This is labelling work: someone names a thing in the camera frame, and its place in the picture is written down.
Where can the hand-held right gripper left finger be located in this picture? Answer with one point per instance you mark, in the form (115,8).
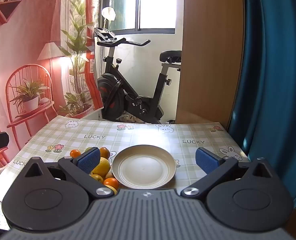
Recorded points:
(89,161)

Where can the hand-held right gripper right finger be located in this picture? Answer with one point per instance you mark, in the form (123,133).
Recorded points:
(208,163)

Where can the small green fruit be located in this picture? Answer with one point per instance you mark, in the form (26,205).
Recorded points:
(88,149)

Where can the yellow lemon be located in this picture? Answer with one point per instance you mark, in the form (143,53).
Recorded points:
(101,167)
(112,190)

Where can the orange tangerine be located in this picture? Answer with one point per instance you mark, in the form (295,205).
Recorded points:
(75,153)
(105,152)
(111,183)

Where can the small yellow-orange tangerine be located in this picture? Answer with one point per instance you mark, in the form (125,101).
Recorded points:
(97,178)

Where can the small tan round fruit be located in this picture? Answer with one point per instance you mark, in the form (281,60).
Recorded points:
(109,175)

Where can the beige round plate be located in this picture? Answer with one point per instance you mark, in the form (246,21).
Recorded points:
(143,167)

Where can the dark crumpled bundle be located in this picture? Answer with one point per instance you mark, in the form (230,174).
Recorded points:
(171,122)

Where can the beige sandal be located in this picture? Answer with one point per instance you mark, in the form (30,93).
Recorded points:
(140,120)
(125,118)

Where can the green checked tablecloth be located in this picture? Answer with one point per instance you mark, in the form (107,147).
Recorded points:
(143,135)

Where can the black exercise bike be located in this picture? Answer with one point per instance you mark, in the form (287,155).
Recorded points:
(118,97)

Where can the wooden panel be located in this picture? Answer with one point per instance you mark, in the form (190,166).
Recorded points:
(208,55)

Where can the white cloth bundle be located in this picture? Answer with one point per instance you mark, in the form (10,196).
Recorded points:
(108,13)

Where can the window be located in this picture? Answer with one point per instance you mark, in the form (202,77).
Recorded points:
(150,5)

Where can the red printed wall tapestry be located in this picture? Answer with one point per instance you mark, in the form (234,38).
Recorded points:
(25,30)

